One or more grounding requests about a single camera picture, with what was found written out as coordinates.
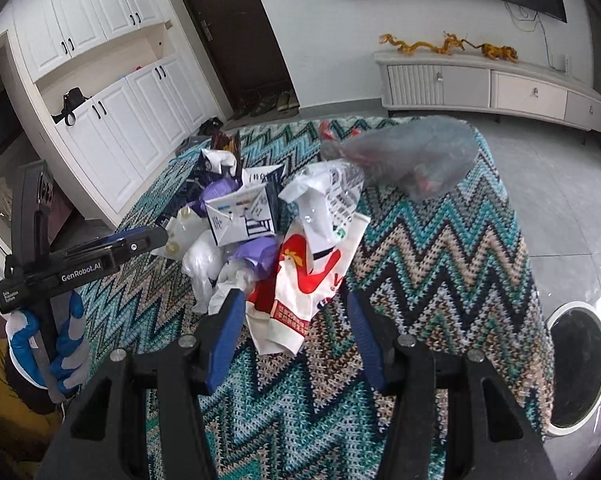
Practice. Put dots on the white shoe cabinet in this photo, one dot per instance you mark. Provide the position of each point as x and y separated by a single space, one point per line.
147 92

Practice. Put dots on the white round trash bin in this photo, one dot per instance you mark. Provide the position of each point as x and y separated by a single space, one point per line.
575 330

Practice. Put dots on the dark brown entrance door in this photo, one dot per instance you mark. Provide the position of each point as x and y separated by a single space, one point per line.
240 42

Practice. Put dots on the golden dragon figurine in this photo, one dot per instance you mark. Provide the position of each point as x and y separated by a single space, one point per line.
449 45

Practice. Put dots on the brown yellow snack bag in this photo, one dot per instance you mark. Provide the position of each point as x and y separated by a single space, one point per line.
230 142

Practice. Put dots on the zigzag knitted table cover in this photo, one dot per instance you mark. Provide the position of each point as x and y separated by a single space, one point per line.
453 272

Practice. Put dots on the shoes on doormat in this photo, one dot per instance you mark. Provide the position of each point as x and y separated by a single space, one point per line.
257 104

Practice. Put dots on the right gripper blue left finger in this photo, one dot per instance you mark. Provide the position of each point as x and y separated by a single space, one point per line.
220 334

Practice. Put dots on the black shoes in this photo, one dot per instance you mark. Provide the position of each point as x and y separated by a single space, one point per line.
210 126

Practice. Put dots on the grey translucent plastic bag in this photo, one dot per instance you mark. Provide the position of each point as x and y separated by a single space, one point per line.
425 157

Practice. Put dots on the white printed plastic bag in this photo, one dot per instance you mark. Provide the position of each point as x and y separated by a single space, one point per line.
325 195

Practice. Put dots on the white TV cabinet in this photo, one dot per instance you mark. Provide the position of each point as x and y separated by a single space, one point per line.
471 83

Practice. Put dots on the purple plastic wrapper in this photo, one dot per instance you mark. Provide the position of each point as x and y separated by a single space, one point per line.
250 254

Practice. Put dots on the golden tiger figurine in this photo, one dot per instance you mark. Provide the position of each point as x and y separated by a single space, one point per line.
504 53

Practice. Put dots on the red white paper bag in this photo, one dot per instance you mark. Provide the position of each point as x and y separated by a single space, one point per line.
280 308

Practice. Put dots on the dark blue milk carton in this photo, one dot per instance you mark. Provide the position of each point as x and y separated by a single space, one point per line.
214 164

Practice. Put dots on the black handbag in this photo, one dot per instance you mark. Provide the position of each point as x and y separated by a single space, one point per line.
72 99

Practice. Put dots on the left blue white gloved hand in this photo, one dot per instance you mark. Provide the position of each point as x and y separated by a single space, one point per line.
46 372

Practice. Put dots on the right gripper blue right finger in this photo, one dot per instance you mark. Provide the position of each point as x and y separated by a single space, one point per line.
366 327

